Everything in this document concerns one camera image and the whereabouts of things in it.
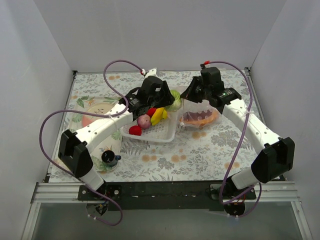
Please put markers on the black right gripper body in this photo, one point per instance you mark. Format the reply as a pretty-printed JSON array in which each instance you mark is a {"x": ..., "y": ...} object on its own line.
[{"x": 191, "y": 92}]

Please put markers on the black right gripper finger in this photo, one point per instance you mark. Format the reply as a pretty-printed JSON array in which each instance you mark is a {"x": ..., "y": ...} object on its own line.
[
  {"x": 196, "y": 84},
  {"x": 191, "y": 95}
]

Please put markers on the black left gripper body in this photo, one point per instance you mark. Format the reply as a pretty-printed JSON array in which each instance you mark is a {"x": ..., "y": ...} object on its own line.
[{"x": 164, "y": 99}]

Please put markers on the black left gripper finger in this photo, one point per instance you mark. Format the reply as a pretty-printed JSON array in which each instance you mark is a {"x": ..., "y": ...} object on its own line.
[
  {"x": 166, "y": 92},
  {"x": 166, "y": 101}
]

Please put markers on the green cabbage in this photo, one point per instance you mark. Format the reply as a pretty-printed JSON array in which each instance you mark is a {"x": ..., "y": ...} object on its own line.
[{"x": 177, "y": 103}]

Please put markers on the yellow banana bunch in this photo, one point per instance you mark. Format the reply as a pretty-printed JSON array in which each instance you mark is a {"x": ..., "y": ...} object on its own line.
[{"x": 159, "y": 114}]

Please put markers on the clear zip top bag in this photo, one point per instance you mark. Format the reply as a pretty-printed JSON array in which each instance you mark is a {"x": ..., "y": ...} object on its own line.
[{"x": 193, "y": 107}]

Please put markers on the purple onion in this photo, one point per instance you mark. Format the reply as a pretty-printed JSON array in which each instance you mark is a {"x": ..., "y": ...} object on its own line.
[{"x": 144, "y": 121}]

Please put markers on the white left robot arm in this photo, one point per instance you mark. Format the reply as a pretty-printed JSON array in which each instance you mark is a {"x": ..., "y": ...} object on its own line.
[{"x": 75, "y": 147}]

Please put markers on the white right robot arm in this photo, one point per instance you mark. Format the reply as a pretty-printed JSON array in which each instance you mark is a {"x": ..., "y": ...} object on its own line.
[{"x": 275, "y": 155}]

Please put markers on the red apple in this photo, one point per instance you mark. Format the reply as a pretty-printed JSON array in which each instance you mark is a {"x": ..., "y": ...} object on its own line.
[{"x": 151, "y": 112}]

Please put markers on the floral table mat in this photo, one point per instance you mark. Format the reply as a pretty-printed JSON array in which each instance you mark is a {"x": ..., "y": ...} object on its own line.
[{"x": 194, "y": 154}]

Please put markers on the white plastic basket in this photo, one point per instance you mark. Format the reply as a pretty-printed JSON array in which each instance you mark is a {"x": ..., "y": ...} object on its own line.
[{"x": 163, "y": 132}]

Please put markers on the red strawberry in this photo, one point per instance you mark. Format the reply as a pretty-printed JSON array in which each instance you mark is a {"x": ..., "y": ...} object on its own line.
[{"x": 135, "y": 130}]

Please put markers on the pink beige round plate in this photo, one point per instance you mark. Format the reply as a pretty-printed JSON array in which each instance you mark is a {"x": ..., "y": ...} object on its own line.
[{"x": 98, "y": 109}]

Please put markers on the leaf patterned tray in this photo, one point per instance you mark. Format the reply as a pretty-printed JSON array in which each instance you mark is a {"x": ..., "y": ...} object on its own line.
[{"x": 112, "y": 142}]

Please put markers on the dark blue mug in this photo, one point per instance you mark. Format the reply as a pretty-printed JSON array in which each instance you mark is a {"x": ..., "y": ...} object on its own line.
[{"x": 110, "y": 159}]

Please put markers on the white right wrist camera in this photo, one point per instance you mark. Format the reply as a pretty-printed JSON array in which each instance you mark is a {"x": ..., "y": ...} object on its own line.
[{"x": 203, "y": 65}]

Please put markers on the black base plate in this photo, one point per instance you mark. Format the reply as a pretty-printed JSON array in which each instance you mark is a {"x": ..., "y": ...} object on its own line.
[{"x": 165, "y": 195}]

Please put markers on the aluminium frame rail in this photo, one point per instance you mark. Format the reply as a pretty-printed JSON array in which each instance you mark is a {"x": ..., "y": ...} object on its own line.
[{"x": 273, "y": 191}]

